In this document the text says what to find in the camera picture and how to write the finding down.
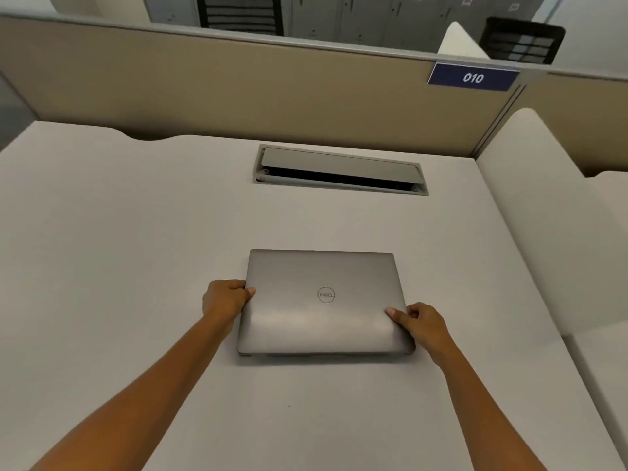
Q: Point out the beige desk partition panel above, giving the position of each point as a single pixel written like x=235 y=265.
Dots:
x=235 y=88

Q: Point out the person's right forearm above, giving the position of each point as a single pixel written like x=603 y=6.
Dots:
x=483 y=407

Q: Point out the grey laptop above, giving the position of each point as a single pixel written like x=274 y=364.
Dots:
x=324 y=304

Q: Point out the person's left thumb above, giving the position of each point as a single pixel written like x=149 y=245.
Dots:
x=248 y=292

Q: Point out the person's right thumb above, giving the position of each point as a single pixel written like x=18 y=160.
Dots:
x=395 y=314

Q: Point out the person's left hand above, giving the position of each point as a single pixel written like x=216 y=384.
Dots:
x=223 y=299

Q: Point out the person's right hand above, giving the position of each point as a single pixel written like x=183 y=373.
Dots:
x=424 y=324

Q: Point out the person's left forearm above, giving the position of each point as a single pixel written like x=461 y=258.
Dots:
x=132 y=392

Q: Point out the blue number sign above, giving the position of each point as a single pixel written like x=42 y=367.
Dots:
x=473 y=77

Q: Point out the grey locker cabinets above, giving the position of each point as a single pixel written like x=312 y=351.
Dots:
x=407 y=17

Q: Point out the black mesh office chair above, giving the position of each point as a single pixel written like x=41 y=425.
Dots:
x=240 y=13
x=522 y=40

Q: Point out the white side divider panel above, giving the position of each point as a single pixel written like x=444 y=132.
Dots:
x=554 y=215

